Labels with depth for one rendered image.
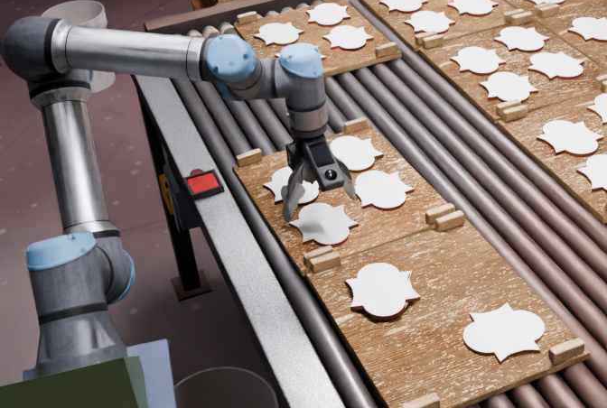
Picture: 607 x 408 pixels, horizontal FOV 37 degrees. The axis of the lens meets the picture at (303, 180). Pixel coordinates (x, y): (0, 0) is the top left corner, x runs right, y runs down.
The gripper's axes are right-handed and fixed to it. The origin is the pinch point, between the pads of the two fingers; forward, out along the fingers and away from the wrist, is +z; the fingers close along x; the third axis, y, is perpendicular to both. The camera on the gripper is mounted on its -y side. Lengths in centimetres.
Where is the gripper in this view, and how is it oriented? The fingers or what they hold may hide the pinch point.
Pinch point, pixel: (322, 213)
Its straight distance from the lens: 179.9
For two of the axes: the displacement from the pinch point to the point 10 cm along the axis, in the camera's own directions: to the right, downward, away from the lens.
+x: -9.2, 2.9, -2.7
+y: -3.8, -4.8, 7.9
